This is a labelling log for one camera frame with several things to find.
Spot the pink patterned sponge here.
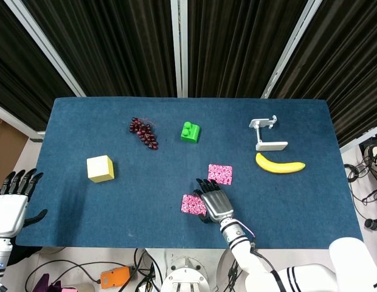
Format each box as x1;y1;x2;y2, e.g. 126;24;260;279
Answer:
207;164;233;186
180;194;207;217

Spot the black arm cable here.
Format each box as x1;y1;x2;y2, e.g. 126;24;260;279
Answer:
250;242;288;292

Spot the purple bag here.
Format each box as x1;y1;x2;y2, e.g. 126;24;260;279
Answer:
32;273;62;292

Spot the dark red grape bunch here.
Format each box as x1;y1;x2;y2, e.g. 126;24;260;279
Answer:
129;117;159;151

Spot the brown cardboard box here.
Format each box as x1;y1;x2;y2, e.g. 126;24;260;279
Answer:
0;114;29;189

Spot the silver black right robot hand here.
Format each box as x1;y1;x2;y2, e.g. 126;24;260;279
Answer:
193;178;234;225

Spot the white frame post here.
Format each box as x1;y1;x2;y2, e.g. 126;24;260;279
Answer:
2;0;86;97
170;0;189;98
261;0;325;99

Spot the green building block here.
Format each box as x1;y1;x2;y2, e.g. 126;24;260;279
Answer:
180;121;202;144

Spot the black tangled cable bundle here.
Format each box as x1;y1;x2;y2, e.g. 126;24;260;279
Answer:
343;142;377;221

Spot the black pleated curtain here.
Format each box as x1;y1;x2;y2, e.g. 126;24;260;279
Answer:
272;0;377;147
187;0;310;99
22;0;177;98
0;0;77;131

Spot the blue felt table mat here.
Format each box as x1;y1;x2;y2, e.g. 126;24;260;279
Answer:
15;97;365;250

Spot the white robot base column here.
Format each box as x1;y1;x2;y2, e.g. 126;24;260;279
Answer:
145;248;232;292

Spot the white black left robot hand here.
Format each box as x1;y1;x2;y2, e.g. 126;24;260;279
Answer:
0;169;48;238

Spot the pale yellow cube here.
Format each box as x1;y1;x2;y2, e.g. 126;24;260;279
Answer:
86;155;116;184

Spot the white phone stand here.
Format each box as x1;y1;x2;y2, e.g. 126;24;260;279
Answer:
248;114;289;152

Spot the orange foot pedal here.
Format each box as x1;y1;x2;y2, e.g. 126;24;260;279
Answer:
100;266;131;289

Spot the yellow banana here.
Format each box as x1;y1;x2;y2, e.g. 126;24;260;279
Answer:
255;152;306;175

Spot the black floor cable loop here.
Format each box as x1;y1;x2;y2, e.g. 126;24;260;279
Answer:
24;258;137;288

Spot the beige person shoe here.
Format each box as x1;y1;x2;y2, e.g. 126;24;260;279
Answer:
7;245;65;265

